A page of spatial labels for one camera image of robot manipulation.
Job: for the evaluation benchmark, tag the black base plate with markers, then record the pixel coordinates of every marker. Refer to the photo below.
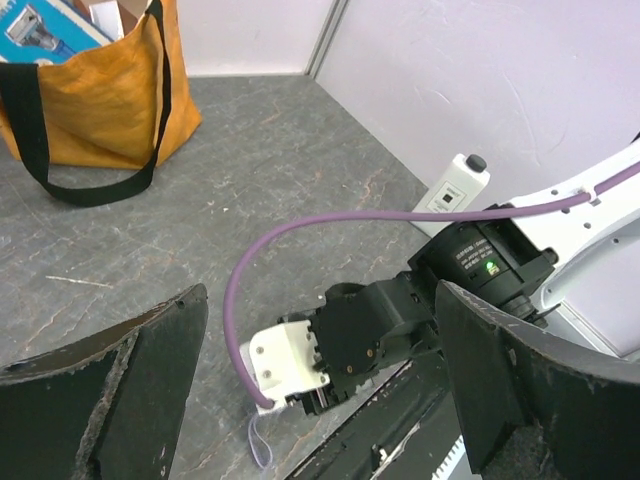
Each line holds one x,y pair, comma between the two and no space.
403,431

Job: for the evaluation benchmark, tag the white bottle grey cap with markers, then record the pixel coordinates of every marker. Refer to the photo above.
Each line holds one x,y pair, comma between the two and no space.
463,180

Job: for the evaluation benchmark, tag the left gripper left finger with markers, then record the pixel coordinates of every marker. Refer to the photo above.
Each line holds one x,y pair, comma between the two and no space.
108,406

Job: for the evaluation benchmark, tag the light blue cable duct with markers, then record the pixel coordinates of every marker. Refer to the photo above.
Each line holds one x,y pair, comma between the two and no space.
451,460

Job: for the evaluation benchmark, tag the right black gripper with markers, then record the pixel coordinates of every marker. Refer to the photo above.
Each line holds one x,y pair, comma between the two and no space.
321,400

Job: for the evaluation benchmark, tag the white card in bag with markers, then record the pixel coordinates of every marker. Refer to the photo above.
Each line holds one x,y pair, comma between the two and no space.
106,16

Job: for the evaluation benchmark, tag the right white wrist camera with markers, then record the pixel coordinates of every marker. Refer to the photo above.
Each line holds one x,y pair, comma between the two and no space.
281,360

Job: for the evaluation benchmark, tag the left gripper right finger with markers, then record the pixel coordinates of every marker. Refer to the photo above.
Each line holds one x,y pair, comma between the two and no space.
532,405

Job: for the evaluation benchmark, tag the blue boxed item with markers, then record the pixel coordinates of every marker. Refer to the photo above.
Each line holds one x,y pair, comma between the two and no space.
46,32

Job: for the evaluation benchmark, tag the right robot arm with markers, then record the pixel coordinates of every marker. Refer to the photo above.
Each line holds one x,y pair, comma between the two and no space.
524,266

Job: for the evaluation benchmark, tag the lavender folding umbrella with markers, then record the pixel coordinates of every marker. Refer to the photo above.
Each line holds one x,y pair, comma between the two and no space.
259,447

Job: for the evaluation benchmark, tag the yellow canvas tote bag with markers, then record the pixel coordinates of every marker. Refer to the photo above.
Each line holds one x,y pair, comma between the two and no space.
126,105

